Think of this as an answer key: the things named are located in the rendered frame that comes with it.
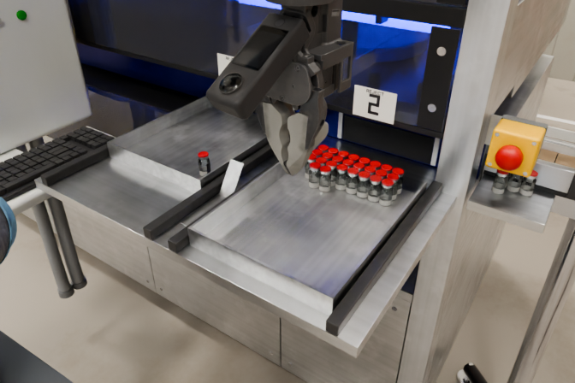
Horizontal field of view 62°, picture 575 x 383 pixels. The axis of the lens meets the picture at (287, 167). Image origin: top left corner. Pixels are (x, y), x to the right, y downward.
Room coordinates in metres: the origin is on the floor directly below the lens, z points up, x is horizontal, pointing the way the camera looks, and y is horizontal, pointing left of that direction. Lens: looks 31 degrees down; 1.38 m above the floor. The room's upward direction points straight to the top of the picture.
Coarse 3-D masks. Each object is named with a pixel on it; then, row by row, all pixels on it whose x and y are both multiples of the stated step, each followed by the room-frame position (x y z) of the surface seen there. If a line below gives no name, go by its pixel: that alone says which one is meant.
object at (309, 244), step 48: (240, 192) 0.69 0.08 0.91; (288, 192) 0.74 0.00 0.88; (336, 192) 0.74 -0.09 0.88; (192, 240) 0.59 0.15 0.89; (240, 240) 0.60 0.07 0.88; (288, 240) 0.60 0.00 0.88; (336, 240) 0.60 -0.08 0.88; (384, 240) 0.58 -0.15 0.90; (288, 288) 0.48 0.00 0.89; (336, 288) 0.49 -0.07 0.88
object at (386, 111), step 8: (360, 88) 0.84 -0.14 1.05; (368, 88) 0.83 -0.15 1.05; (360, 96) 0.84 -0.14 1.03; (368, 96) 0.83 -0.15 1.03; (384, 96) 0.82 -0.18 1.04; (392, 96) 0.81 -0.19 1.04; (360, 104) 0.84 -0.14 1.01; (384, 104) 0.81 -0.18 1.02; (392, 104) 0.81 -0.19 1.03; (360, 112) 0.84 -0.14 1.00; (376, 112) 0.82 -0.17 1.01; (384, 112) 0.81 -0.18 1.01; (392, 112) 0.81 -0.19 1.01; (376, 120) 0.82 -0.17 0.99; (384, 120) 0.81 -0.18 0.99; (392, 120) 0.80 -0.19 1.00
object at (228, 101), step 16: (272, 16) 0.49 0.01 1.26; (288, 16) 0.48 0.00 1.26; (256, 32) 0.48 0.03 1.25; (272, 32) 0.47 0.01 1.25; (288, 32) 0.46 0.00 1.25; (304, 32) 0.47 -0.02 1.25; (256, 48) 0.46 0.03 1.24; (272, 48) 0.45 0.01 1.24; (288, 48) 0.45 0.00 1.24; (240, 64) 0.44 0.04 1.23; (256, 64) 0.44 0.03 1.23; (272, 64) 0.43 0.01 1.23; (288, 64) 0.45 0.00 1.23; (224, 80) 0.42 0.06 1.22; (240, 80) 0.42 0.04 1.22; (256, 80) 0.42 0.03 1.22; (272, 80) 0.43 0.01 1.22; (208, 96) 0.42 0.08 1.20; (224, 96) 0.41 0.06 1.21; (240, 96) 0.41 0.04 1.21; (256, 96) 0.42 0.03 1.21; (240, 112) 0.40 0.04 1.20
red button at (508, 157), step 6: (498, 150) 0.68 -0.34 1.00; (504, 150) 0.67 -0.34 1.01; (510, 150) 0.66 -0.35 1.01; (516, 150) 0.66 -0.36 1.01; (498, 156) 0.67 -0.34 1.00; (504, 156) 0.66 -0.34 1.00; (510, 156) 0.66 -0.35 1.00; (516, 156) 0.65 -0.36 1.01; (522, 156) 0.66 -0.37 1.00; (498, 162) 0.67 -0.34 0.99; (504, 162) 0.66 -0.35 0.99; (510, 162) 0.66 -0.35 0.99; (516, 162) 0.65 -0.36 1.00; (504, 168) 0.66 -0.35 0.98; (510, 168) 0.66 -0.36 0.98; (516, 168) 0.66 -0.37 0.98
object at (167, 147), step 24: (168, 120) 1.01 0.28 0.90; (192, 120) 1.05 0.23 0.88; (216, 120) 1.05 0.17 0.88; (240, 120) 1.05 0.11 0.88; (120, 144) 0.90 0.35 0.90; (144, 144) 0.92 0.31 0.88; (168, 144) 0.92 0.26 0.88; (192, 144) 0.92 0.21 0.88; (216, 144) 0.92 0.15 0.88; (240, 144) 0.92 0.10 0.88; (264, 144) 0.89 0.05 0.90; (144, 168) 0.82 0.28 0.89; (168, 168) 0.78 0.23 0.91; (192, 168) 0.82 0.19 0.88; (216, 168) 0.77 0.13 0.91
